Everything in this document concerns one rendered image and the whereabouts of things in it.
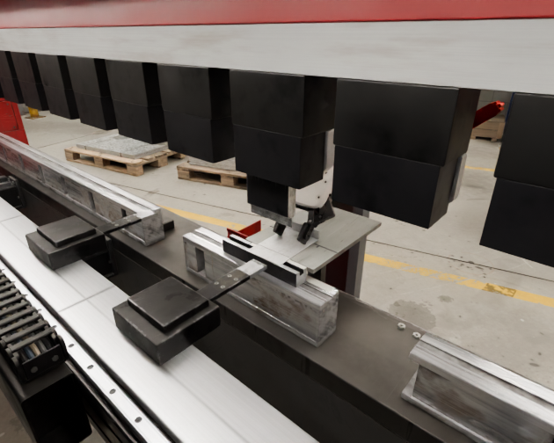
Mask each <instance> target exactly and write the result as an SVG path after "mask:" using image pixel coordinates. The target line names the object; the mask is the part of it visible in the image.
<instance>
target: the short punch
mask: <svg viewBox="0 0 554 443"><path fill-rule="evenodd" d="M246 184H247V203H248V204H251V212H252V213H254V214H258V215H260V216H263V217H266V218H267V219H270V220H272V221H275V222H278V223H281V224H283V225H286V226H288V227H290V228H292V217H294V216H295V192H296V189H295V188H292V187H289V186H286V185H281V184H278V183H275V182H272V181H269V180H266V179H263V178H258V177H255V176H253V175H249V174H246Z"/></svg>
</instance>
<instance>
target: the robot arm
mask: <svg viewBox="0 0 554 443"><path fill-rule="evenodd" d="M332 178H333V166H332V167H331V168H330V169H329V170H328V171H327V172H326V173H325V174H324V175H323V179H322V180H320V181H318V182H316V183H314V184H312V185H309V186H306V187H304V188H303V189H300V190H298V189H296V192H295V207H296V208H299V209H302V210H305V211H308V212H309V213H308V220H307V222H305V223H304V224H303V226H302V228H301V230H300V233H299V235H298V237H297V241H298V242H300V243H302V244H306V243H307V241H309V239H310V236H311V233H312V231H313V229H314V228H316V227H317V225H319V224H321V223H323V222H325V221H326V220H329V219H331V218H333V217H335V212H334V209H333V206H332ZM285 228H286V225H283V224H281V223H278V222H276V223H275V224H274V227H273V232H274V233H276V234H277V235H279V236H282V234H283V232H284V230H285Z"/></svg>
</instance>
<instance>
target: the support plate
mask: <svg viewBox="0 0 554 443"><path fill-rule="evenodd" d="M333 209H334V212H335V217H333V218H331V219H329V220H326V221H325V222H323V223H321V224H319V225H317V227H316V228H314V229H316V230H319V240H318V241H316V242H315V243H316V244H318V245H321V246H323V247H325V248H327V249H330V250H332V251H329V250H327V249H325V248H322V247H320V246H319V247H317V245H315V244H312V245H311V246H309V247H308V248H306V249H305V250H303V251H301V252H300V253H298V254H297V255H295V256H294V257H292V258H291V259H290V260H292V261H294V262H296V263H298V264H300V265H303V266H305V267H307V272H311V273H315V272H317V271H318V270H320V269H321V268H322V267H324V266H325V265H327V264H328V263H330V262H331V261H333V259H335V258H336V257H338V256H339V255H341V254H342V253H343V252H345V251H347V250H348V249H349V248H351V247H352V246H354V245H355V244H356V243H358V242H359V241H360V240H362V239H363V238H364V237H366V236H368V235H369V234H370V233H372V232H373V231H375V230H376V229H378V228H379V227H381V225H382V223H381V222H380V221H375V220H372V219H369V218H367V217H364V216H361V215H357V214H353V213H350V212H347V211H345V210H342V209H338V208H336V207H334V208H333ZM308 213H309V212H308V211H305V210H301V211H299V212H297V213H295V216H294V217H292V222H296V223H299V224H302V225H303V224H304V223H305V222H307V220H308ZM275 234H276V233H274V232H273V228H272V227H268V228H266V229H263V230H261V231H260V232H258V233H256V234H254V235H252V236H249V237H247V238H245V240H246V241H248V242H251V243H255V244H259V243H261V242H263V241H265V240H266V239H267V238H269V237H271V236H273V235H275ZM333 251H336V252H337V253H335V252H333Z"/></svg>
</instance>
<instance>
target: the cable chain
mask: <svg viewBox="0 0 554 443"><path fill-rule="evenodd" d="M22 339H23V340H22ZM41 341H42V342H41ZM28 346H29V347H30V348H29V347H28ZM0 350H1V352H2V354H3V356H4V357H5V358H6V359H7V361H8V363H9V364H10V366H12V369H13V370H14V372H15V374H17V375H18V378H19V379H20V381H21V382H22V384H24V383H28V382H30V381H32V380H34V379H36V378H38V377H39V376H41V375H43V374H45V373H46V372H48V371H50V370H52V369H53V368H55V367H58V366H60V365H61V364H62V363H64V362H66V361H67V359H69V353H68V350H67V346H66V344H65V341H64V339H63V337H62V336H61V335H60V334H57V331H56V329H55V328H54V327H53V326H52V327H51V325H50V323H49V321H48V320H47V319H44V317H43V315H42V314H41V313H40V312H38V310H37V309H36V308H35V306H33V305H32V304H31V302H30V301H29V300H27V299H26V297H25V295H24V294H21V292H20V290H19V289H18V288H17V287H16V286H15V284H14V283H13V282H11V280H10V278H9V277H7V276H6V275H5V273H4V272H2V270H1V268H0ZM34 356H35V357H34Z"/></svg>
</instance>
